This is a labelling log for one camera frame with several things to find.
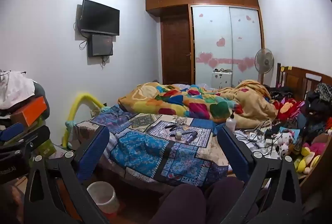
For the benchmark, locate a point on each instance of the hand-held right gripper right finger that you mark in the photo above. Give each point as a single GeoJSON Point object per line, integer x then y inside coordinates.
{"type": "Point", "coordinates": [233, 151]}

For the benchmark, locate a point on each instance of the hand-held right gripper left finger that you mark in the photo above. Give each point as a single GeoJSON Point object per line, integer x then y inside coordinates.
{"type": "Point", "coordinates": [93, 151]}

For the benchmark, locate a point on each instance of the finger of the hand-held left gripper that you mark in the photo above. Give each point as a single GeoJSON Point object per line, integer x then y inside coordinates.
{"type": "Point", "coordinates": [31, 137]}
{"type": "Point", "coordinates": [11, 132]}

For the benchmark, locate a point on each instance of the white waste bin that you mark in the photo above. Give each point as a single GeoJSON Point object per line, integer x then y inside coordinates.
{"type": "Point", "coordinates": [103, 198]}

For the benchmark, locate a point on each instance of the green bag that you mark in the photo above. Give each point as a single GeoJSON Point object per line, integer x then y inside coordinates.
{"type": "Point", "coordinates": [45, 146]}

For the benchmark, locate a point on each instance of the clear bottle with black pump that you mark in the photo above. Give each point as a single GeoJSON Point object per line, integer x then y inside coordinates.
{"type": "Point", "coordinates": [230, 124]}

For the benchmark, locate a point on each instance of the orange box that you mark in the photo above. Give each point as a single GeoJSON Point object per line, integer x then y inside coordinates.
{"type": "Point", "coordinates": [33, 110]}

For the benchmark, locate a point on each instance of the white cloth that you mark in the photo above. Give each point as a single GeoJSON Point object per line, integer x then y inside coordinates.
{"type": "Point", "coordinates": [15, 89]}

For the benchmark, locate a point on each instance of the dark grey cushion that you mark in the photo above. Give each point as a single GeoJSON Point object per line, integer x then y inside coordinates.
{"type": "Point", "coordinates": [40, 94]}

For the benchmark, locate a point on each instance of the purple tube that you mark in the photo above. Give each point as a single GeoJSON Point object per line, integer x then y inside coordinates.
{"type": "Point", "coordinates": [191, 139]}

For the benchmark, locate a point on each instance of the black marker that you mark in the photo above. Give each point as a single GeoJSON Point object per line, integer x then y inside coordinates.
{"type": "Point", "coordinates": [190, 133]}

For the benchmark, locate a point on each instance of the blue patchwork quilt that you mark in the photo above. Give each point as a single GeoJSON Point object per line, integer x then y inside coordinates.
{"type": "Point", "coordinates": [140, 146]}

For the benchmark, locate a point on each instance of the person's right leg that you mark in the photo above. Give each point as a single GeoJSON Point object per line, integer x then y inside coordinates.
{"type": "Point", "coordinates": [223, 198]}

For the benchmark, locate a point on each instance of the person's leg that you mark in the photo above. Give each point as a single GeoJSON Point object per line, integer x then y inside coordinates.
{"type": "Point", "coordinates": [179, 205]}
{"type": "Point", "coordinates": [223, 198]}

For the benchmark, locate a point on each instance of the white spotted plush dog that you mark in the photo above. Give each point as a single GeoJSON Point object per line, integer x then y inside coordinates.
{"type": "Point", "coordinates": [285, 141]}

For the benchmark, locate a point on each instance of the small white cap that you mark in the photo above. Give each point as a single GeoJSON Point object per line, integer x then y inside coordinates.
{"type": "Point", "coordinates": [178, 134]}

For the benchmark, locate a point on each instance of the clear plastic wrapper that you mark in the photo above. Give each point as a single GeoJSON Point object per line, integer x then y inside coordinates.
{"type": "Point", "coordinates": [181, 120]}

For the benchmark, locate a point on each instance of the black pen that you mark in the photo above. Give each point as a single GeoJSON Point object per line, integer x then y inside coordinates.
{"type": "Point", "coordinates": [170, 126]}

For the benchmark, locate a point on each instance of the colourful heart blanket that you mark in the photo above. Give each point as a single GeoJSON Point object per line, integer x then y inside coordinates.
{"type": "Point", "coordinates": [181, 102]}

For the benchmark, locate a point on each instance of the small white cabinet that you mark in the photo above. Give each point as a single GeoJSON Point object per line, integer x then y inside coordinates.
{"type": "Point", "coordinates": [221, 78]}

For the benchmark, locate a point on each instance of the person's left leg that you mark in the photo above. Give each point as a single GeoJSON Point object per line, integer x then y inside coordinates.
{"type": "Point", "coordinates": [179, 205]}

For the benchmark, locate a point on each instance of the pink plush toy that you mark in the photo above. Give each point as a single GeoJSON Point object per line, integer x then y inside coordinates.
{"type": "Point", "coordinates": [317, 147]}

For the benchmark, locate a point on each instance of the wooden bed headboard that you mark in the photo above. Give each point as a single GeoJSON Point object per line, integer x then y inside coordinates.
{"type": "Point", "coordinates": [295, 78]}

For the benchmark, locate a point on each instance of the standing fan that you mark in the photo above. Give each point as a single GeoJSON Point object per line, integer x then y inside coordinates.
{"type": "Point", "coordinates": [264, 60]}

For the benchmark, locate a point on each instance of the brown wooden door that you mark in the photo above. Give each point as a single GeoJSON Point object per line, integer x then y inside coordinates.
{"type": "Point", "coordinates": [176, 45]}

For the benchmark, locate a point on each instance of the wooden wardrobe with sliding doors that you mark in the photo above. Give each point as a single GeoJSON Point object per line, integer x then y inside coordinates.
{"type": "Point", "coordinates": [212, 32]}

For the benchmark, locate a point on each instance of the yellow foam bed rail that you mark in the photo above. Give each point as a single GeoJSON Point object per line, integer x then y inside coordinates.
{"type": "Point", "coordinates": [77, 99]}

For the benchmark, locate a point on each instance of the small black wall monitor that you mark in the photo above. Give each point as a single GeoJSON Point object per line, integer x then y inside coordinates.
{"type": "Point", "coordinates": [100, 45]}

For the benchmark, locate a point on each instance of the black wall television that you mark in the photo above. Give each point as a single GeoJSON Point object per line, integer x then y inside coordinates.
{"type": "Point", "coordinates": [99, 16]}

